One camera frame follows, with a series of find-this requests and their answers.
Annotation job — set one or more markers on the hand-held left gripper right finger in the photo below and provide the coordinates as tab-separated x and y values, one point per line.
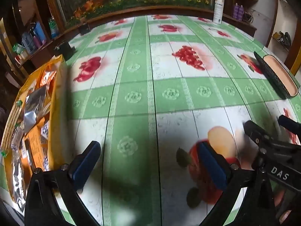
210	167

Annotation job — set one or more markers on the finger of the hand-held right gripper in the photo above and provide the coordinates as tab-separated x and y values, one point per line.
255	130
289	122

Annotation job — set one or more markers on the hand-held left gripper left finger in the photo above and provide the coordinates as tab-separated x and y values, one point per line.
85	167

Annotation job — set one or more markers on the orange yellow cracker packet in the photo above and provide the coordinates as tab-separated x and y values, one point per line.
37	146

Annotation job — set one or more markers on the yellow cardboard box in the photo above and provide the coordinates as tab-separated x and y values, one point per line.
60	113

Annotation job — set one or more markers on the silver foil snack packet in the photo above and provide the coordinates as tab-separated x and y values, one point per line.
17	183
35	108

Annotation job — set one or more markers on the person's right hand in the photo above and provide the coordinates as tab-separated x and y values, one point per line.
285	215

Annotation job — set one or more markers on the yellow black object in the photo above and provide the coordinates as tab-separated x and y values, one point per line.
282	37

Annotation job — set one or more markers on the large black device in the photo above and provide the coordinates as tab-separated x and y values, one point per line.
64	48

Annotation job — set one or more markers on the dark wooden shelf cabinet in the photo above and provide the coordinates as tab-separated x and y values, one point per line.
44	49

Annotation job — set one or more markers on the white plastic bottle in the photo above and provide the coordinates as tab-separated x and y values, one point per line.
217	11

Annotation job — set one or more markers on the green lid jar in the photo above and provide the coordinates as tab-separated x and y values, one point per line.
18	50

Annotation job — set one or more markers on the pink bottle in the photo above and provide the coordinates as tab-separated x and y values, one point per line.
37	42

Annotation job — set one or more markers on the grey blue bottle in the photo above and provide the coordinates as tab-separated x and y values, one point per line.
27	42

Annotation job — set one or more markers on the small black device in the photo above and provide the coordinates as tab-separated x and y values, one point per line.
83	28

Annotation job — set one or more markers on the green bottle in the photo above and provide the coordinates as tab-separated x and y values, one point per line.
53	27

